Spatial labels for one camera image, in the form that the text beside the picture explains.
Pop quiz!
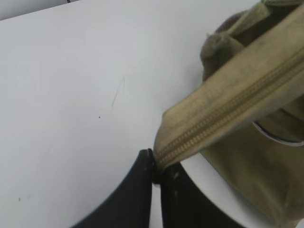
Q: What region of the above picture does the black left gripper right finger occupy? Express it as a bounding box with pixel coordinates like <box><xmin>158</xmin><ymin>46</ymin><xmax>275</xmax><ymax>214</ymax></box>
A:
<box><xmin>155</xmin><ymin>163</ymin><xmax>241</xmax><ymax>228</ymax></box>

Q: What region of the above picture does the yellow canvas tote bag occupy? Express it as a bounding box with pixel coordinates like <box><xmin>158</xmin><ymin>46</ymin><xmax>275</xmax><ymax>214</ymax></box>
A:
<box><xmin>153</xmin><ymin>0</ymin><xmax>304</xmax><ymax>228</ymax></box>

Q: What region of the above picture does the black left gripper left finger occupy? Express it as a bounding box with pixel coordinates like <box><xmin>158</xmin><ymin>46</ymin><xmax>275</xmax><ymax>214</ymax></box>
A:
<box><xmin>74</xmin><ymin>149</ymin><xmax>154</xmax><ymax>228</ymax></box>

